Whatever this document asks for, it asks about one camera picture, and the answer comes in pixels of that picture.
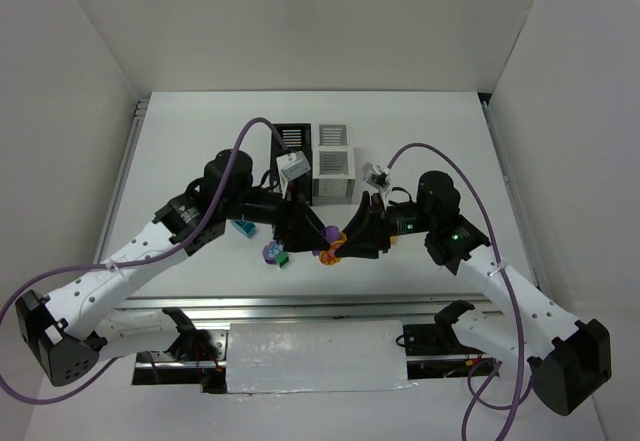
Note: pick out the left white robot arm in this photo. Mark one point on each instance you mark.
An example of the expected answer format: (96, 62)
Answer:
(72, 328)

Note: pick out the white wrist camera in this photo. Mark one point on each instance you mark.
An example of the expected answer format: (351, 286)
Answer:
(292, 166)
(378, 178)

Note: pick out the purple round flower lego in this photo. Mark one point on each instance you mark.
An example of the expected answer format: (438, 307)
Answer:
(271, 251)

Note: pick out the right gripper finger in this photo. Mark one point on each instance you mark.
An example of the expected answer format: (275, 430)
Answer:
(358, 219)
(361, 246)

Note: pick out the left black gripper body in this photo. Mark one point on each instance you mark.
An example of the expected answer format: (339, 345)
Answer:
(288, 223)

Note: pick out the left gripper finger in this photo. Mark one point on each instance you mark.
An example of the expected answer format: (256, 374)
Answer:
(305, 219)
(308, 241)

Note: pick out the small green lego brick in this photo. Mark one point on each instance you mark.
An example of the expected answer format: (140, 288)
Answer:
(281, 259)

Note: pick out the white slotted container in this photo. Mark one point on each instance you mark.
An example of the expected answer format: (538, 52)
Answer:
(333, 165)

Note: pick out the purple lego brick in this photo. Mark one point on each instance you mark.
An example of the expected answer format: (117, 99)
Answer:
(332, 234)

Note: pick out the white tape covered plate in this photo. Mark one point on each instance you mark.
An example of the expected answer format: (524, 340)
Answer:
(341, 356)

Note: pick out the black slotted container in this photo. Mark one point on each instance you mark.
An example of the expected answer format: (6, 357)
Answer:
(297, 137)

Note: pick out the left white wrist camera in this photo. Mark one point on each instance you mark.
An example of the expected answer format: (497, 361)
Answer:
(292, 166)

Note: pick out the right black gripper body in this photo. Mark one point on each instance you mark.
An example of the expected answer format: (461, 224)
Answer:
(377, 226)

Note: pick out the teal curved lego brick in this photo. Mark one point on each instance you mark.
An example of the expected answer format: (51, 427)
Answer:
(246, 228)

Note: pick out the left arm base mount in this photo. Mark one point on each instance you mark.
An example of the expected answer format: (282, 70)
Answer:
(196, 357)

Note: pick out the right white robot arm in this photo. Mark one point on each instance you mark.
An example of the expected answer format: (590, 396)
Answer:
(564, 359)

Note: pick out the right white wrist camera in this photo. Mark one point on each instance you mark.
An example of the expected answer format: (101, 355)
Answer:
(378, 178)

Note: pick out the orange round printed lego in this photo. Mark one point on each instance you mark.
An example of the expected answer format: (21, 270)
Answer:
(328, 257)

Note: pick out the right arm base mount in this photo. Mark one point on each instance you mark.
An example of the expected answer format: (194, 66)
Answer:
(433, 351)

